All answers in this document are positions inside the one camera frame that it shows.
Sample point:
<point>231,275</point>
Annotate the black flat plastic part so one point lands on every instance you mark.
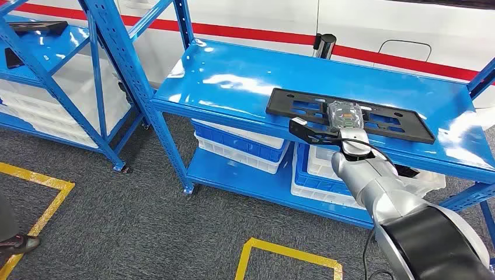
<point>38,28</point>

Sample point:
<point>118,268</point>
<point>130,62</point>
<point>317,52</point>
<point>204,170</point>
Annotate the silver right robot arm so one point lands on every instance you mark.
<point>386,193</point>

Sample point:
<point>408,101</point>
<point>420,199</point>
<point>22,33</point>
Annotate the blue plastic crate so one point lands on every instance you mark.
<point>239,145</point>
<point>309,179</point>

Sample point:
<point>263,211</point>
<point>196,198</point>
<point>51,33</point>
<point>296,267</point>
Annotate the yellow floor tape square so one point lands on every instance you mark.
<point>294,254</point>
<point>38,177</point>

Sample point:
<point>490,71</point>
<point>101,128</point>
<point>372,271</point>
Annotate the black plastic frame part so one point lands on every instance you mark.
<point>276,106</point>

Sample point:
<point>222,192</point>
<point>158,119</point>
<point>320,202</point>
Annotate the black trim parts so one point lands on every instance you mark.
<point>406,171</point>

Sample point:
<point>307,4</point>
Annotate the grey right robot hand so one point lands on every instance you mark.
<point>346,116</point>

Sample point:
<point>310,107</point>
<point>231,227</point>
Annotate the seated person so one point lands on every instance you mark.
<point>19,244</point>

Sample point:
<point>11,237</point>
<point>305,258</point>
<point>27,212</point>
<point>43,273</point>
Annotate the chrome stanchion post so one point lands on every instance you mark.
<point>326,46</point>

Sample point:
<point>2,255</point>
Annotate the small black plastic part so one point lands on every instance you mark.
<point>13,58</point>

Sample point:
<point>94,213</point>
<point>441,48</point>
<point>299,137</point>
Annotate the blue metal shelf rack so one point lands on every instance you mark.
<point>46,46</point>
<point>232,77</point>

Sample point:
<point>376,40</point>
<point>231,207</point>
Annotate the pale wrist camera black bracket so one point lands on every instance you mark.
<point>309,135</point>

